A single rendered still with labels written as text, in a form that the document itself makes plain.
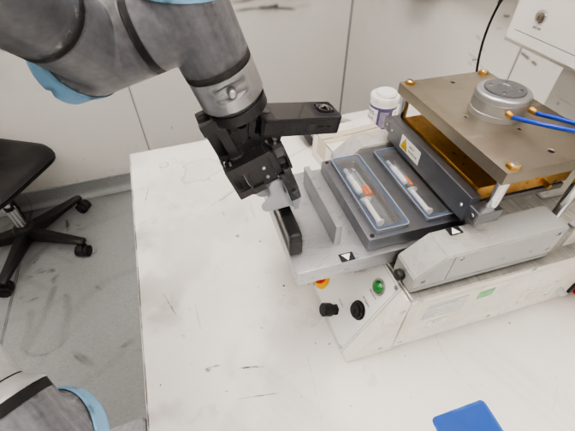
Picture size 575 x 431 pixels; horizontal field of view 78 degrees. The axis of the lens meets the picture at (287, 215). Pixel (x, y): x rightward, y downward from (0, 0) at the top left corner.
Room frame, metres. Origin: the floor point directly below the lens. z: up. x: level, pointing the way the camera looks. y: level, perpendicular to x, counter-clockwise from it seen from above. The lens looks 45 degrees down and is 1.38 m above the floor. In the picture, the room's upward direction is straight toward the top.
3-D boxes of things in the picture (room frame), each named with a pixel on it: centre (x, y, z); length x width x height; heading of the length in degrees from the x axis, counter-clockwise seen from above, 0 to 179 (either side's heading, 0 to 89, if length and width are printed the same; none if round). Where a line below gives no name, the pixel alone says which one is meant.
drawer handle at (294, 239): (0.40, 0.01, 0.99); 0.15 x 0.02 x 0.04; 16
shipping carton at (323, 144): (0.87, -0.18, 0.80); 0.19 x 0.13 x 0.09; 110
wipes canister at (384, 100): (1.02, -0.30, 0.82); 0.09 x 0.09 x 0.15
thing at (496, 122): (0.49, -0.36, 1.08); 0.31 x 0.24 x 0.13; 16
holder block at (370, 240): (0.46, -0.17, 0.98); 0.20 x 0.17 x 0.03; 16
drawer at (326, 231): (0.44, -0.12, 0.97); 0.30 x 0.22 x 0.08; 106
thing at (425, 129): (0.49, -0.32, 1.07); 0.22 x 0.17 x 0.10; 16
